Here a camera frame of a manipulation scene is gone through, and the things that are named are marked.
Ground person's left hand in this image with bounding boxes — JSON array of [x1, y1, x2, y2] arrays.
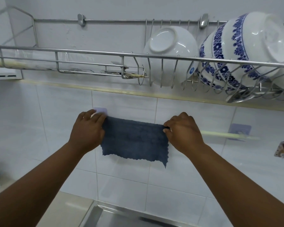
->
[[69, 110, 107, 154]]

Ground person's right hand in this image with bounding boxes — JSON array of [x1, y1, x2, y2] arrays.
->
[[163, 112, 207, 157]]

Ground blue-grey microfibre cloth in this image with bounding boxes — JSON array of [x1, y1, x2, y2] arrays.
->
[[100, 116, 170, 168]]

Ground person's right forearm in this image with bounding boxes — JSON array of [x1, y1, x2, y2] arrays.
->
[[187, 144, 284, 227]]

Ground person's left forearm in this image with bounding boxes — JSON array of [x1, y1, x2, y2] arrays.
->
[[0, 142, 82, 227]]

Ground clear adhesive bar holder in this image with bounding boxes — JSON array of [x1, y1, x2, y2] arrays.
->
[[92, 107, 108, 116], [228, 124, 252, 141]]

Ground white towel bar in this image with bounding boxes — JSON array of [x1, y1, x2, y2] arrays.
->
[[200, 130, 261, 141]]

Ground wooden chopsticks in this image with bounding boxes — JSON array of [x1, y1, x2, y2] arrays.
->
[[102, 70, 148, 80]]

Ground small blue floral bowl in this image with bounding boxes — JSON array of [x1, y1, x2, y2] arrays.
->
[[197, 33, 228, 90]]

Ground clear plastic drip tray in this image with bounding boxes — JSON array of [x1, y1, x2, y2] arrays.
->
[[14, 49, 70, 70]]

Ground plain white bowl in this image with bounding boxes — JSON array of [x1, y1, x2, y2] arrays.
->
[[143, 26, 200, 87]]

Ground stainless steel sink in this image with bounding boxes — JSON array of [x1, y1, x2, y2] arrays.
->
[[79, 200, 198, 227]]

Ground large blue floral bowl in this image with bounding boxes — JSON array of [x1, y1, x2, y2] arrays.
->
[[211, 11, 284, 90]]

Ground stainless wire dish rack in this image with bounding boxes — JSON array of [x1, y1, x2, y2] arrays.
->
[[0, 6, 284, 103]]

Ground metal wall rail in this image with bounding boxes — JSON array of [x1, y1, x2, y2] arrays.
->
[[34, 13, 228, 28]]

